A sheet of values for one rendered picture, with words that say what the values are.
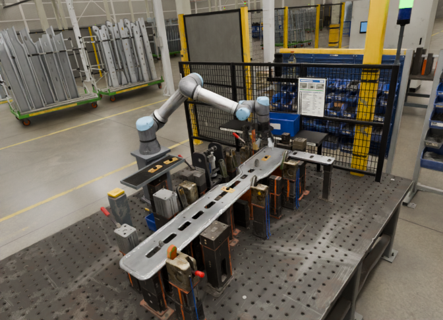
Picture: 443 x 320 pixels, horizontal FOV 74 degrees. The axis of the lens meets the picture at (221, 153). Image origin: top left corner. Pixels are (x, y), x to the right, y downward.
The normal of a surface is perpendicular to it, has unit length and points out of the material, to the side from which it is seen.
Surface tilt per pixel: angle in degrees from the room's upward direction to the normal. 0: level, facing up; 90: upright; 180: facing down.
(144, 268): 0
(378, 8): 90
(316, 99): 90
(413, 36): 90
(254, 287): 0
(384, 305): 0
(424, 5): 90
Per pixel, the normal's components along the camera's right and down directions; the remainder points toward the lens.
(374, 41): -0.52, 0.40
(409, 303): -0.08, -0.90
